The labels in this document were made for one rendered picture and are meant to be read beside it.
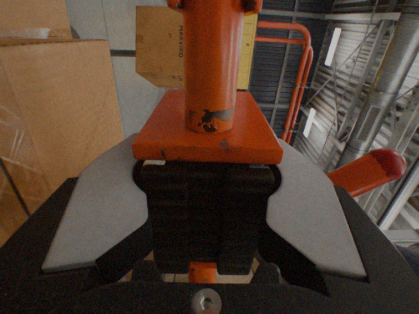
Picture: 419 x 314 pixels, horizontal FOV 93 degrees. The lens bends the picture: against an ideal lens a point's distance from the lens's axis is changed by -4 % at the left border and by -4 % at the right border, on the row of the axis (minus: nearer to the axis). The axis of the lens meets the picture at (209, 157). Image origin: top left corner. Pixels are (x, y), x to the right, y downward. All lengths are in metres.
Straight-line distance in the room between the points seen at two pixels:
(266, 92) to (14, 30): 10.86
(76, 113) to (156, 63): 1.24
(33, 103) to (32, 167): 0.05
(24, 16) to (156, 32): 0.82
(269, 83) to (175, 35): 9.91
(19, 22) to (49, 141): 0.66
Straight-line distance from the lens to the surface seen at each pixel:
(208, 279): 0.17
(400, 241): 2.40
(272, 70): 11.12
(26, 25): 0.87
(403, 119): 2.89
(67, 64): 0.25
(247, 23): 7.36
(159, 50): 1.49
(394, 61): 5.84
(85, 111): 0.27
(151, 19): 1.56
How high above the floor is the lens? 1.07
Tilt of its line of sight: 1 degrees up
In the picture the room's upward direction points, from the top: 92 degrees clockwise
